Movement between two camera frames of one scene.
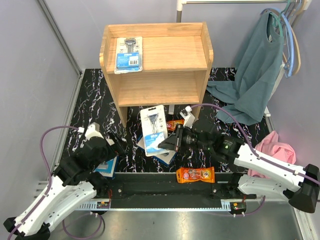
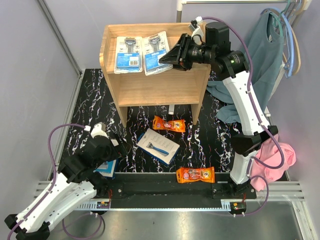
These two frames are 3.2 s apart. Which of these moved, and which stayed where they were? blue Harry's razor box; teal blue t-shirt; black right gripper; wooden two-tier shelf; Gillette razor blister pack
Moved: black right gripper
Stayed: blue Harry's razor box; teal blue t-shirt; wooden two-tier shelf; Gillette razor blister pack
